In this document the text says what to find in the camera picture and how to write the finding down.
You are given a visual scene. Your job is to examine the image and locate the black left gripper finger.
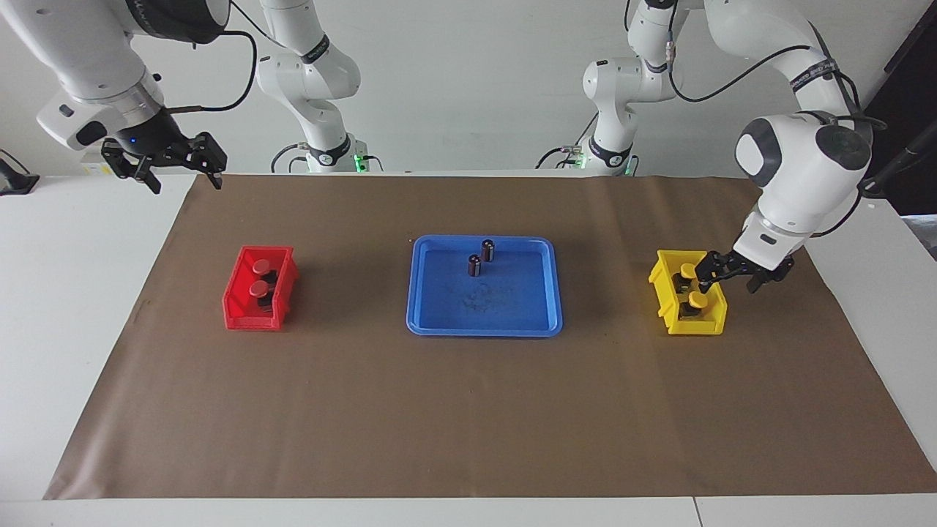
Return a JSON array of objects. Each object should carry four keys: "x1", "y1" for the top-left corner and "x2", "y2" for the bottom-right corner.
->
[
  {"x1": 747, "y1": 258, "x2": 795, "y2": 294},
  {"x1": 695, "y1": 253, "x2": 733, "y2": 294}
]

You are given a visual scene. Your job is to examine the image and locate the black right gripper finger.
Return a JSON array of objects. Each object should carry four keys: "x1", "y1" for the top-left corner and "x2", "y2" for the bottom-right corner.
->
[
  {"x1": 192, "y1": 132, "x2": 228, "y2": 190},
  {"x1": 102, "y1": 141, "x2": 162, "y2": 195}
]

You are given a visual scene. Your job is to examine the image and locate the yellow plastic bin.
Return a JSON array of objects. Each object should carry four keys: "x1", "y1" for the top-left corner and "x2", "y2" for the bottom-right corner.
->
[{"x1": 649, "y1": 250, "x2": 728, "y2": 336}]

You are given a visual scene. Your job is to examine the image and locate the black device at table edge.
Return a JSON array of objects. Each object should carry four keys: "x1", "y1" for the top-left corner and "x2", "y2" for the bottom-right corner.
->
[{"x1": 0, "y1": 150, "x2": 39, "y2": 196}]

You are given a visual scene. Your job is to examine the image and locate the red plastic bin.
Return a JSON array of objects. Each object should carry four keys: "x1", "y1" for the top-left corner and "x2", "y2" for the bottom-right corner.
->
[{"x1": 223, "y1": 245, "x2": 299, "y2": 332}]

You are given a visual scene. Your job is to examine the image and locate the black slanted pole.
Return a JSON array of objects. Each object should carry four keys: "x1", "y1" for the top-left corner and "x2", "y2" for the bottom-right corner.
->
[{"x1": 860, "y1": 124, "x2": 937, "y2": 198}]

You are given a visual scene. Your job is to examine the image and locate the dark background panel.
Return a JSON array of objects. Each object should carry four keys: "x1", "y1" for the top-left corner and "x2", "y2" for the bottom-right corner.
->
[{"x1": 864, "y1": 0, "x2": 937, "y2": 217}]

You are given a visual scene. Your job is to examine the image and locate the blue plastic tray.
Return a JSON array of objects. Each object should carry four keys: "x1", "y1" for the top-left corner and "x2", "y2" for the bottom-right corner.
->
[{"x1": 406, "y1": 235, "x2": 564, "y2": 337}]

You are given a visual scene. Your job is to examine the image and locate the brown paper table mat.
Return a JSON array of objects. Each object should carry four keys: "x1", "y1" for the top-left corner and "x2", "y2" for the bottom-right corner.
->
[{"x1": 44, "y1": 173, "x2": 937, "y2": 501}]

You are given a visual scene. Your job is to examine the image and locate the black right arm base cables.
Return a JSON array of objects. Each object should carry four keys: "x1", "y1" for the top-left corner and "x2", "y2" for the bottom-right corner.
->
[{"x1": 271, "y1": 143, "x2": 385, "y2": 174}]

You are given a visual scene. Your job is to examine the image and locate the black arm base cables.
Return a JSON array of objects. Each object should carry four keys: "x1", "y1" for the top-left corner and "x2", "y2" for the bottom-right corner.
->
[
  {"x1": 271, "y1": 143, "x2": 385, "y2": 174},
  {"x1": 537, "y1": 113, "x2": 597, "y2": 171}
]

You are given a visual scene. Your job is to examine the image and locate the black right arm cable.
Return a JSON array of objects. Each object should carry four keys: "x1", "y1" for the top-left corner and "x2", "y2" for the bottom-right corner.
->
[{"x1": 165, "y1": 29, "x2": 259, "y2": 114}]

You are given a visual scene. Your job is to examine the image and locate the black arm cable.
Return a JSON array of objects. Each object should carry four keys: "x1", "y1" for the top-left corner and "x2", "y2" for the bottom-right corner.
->
[
  {"x1": 165, "y1": 29, "x2": 259, "y2": 114},
  {"x1": 662, "y1": 0, "x2": 888, "y2": 239}
]

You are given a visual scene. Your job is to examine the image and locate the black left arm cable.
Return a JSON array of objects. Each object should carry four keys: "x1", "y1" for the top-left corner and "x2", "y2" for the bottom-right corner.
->
[{"x1": 662, "y1": 0, "x2": 888, "y2": 239}]

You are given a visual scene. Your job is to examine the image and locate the black left arm base cables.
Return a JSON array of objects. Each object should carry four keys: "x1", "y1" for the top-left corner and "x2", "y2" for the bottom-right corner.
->
[{"x1": 537, "y1": 113, "x2": 597, "y2": 171}]

